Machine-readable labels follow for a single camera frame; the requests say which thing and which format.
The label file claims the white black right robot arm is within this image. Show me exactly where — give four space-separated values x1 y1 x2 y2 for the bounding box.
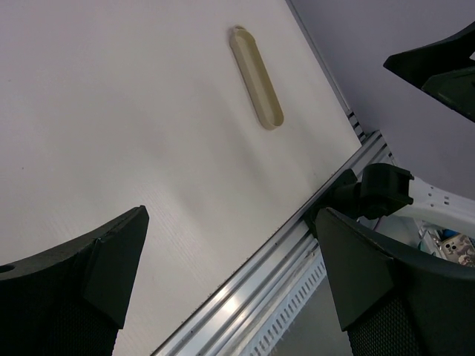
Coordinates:
305 163 474 355

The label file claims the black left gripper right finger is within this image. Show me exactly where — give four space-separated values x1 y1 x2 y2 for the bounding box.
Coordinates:
315 208 474 355

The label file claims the aluminium rail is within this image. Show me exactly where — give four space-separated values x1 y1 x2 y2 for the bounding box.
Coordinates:
286 0 367 144
155 131 390 355

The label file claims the aluminium right side rail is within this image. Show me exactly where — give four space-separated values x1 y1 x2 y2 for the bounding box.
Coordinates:
286 0 367 144

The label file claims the white slotted cable duct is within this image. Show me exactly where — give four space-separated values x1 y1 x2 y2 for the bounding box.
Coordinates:
238 252 327 355

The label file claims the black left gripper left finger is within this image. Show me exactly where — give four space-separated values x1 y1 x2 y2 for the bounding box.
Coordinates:
1 205 149 355

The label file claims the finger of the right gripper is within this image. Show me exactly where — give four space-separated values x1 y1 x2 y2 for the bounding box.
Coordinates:
422 67 475 122
383 22 474 88

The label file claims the beige oval cutlery tray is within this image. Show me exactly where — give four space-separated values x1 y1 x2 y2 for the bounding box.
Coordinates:
229 25 284 131

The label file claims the aluminium front rail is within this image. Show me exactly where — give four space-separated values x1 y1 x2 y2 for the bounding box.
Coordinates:
155 131 390 355

